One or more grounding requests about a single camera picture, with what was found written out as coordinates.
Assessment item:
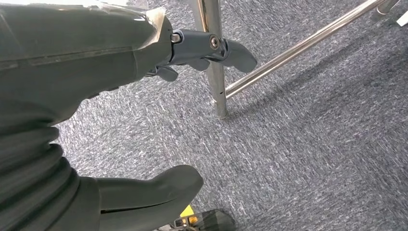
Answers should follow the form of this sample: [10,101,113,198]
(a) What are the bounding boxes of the black robot foot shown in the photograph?
[157,208,237,231]

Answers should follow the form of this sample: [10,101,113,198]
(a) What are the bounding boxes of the white platform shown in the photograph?
[396,10,408,28]

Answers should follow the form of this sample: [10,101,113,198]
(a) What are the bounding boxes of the stainless steel workbench table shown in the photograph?
[189,0,401,121]

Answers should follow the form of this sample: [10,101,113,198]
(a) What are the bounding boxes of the yellow floor tape rectangle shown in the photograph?
[179,205,196,225]

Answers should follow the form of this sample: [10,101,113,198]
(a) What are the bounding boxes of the ribbed grey left arm sleeve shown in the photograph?
[0,121,82,231]

